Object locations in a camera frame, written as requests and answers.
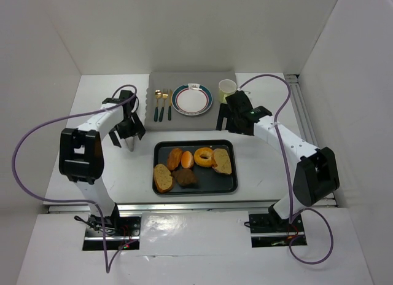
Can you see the bread slice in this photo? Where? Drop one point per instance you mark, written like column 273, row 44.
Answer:
column 163, row 179
column 221, row 161

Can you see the bread slice left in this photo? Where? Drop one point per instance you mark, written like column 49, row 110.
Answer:
column 163, row 179

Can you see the black tray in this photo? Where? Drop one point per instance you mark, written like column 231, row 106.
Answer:
column 208, row 180

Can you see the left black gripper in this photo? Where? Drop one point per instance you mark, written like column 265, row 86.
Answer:
column 128, row 130

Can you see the glazed donut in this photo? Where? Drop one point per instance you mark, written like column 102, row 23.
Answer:
column 203, row 157

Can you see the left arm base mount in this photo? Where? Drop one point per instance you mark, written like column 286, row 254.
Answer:
column 126, row 235

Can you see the gold fork green handle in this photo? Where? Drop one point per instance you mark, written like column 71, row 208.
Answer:
column 164, row 97

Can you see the aluminium rail front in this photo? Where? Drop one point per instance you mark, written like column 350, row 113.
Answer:
column 193, row 206

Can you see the grey placemat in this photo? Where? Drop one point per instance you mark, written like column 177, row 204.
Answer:
column 172, row 81

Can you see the aluminium rail right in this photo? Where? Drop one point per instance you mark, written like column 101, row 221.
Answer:
column 301, row 112

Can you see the gold spoon green handle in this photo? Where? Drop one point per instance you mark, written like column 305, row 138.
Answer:
column 158, row 95

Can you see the dark brown bread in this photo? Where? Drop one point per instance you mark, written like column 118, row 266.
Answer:
column 185, row 177

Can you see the gold knife green handle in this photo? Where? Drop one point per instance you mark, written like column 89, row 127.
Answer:
column 170, row 105

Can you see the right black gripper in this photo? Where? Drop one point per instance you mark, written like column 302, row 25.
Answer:
column 230, row 120

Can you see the pale green mug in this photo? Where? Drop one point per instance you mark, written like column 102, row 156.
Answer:
column 227, row 88

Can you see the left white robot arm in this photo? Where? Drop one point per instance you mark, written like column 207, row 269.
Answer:
column 81, row 157

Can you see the white plate green red rim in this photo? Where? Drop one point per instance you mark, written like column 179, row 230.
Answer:
column 192, row 99

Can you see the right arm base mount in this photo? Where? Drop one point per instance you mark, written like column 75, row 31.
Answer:
column 266, row 234

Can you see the orange round bun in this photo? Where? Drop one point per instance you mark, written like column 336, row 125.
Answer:
column 187, row 160

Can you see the bread slice right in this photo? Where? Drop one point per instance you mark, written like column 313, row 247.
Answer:
column 221, row 161

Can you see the brown oblong bread roll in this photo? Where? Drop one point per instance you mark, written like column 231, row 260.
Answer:
column 174, row 158

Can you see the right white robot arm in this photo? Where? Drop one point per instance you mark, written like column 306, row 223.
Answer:
column 316, row 173

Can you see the aluminium rail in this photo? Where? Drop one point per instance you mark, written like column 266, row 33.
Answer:
column 301, row 112
column 193, row 206

